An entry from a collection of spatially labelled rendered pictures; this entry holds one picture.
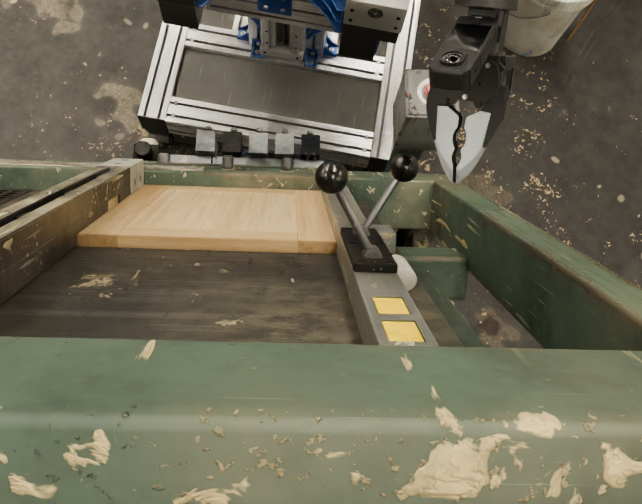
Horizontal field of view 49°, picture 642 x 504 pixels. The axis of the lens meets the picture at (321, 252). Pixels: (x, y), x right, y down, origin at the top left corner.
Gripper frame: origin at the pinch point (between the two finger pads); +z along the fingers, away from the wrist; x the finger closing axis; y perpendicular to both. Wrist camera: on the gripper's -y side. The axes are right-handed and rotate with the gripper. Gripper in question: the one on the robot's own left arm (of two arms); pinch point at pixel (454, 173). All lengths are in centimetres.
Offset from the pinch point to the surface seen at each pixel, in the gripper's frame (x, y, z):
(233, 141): 68, 59, 14
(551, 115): 13, 192, 13
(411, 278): 2.3, -4.0, 12.8
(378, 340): -3.3, -31.3, 8.2
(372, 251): 5.9, -9.3, 8.7
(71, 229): 50, -11, 15
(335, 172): 10.6, -11.2, -0.1
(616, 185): -14, 189, 34
